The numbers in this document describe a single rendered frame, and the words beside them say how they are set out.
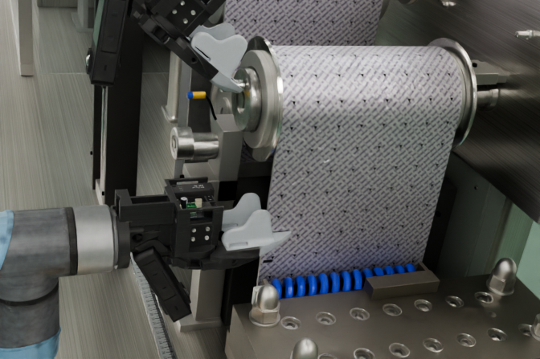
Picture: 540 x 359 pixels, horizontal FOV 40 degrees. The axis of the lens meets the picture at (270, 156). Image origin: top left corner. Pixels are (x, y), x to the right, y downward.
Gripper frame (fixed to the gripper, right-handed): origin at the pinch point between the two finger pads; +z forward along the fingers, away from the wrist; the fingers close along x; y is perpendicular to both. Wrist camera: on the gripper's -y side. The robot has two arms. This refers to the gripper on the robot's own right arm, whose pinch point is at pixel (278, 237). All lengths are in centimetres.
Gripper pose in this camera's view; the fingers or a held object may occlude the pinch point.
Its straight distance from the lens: 92.0
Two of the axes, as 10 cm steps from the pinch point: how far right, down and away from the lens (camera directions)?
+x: -3.3, -4.6, 8.2
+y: 1.2, -8.9, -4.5
